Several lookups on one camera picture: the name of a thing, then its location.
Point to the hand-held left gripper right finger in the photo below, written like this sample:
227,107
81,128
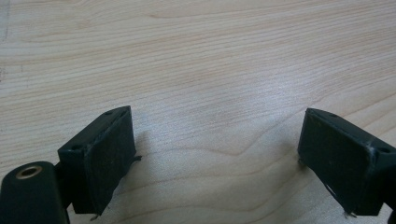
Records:
342,158

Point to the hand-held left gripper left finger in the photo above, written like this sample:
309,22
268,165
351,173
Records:
106,158

